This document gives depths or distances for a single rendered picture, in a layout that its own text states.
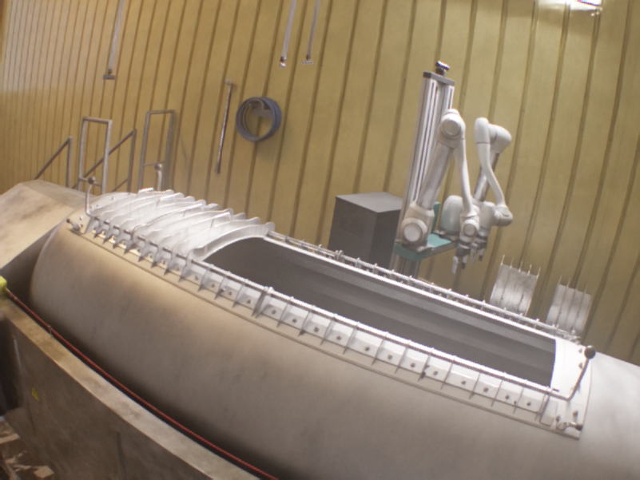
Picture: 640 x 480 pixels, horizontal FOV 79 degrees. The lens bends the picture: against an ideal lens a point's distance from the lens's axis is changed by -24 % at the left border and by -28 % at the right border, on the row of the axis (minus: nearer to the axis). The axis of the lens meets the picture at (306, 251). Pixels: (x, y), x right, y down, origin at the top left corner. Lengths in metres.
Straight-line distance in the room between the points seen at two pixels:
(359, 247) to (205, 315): 1.59
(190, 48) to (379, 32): 2.03
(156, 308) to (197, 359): 0.28
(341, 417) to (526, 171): 2.64
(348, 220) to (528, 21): 2.12
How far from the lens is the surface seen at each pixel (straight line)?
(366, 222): 3.12
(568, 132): 3.71
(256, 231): 2.24
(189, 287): 1.89
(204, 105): 4.91
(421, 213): 2.66
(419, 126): 3.00
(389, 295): 2.28
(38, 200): 3.20
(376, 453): 1.52
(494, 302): 3.83
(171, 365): 1.82
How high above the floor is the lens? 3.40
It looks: 20 degrees down
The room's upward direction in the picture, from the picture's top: 9 degrees clockwise
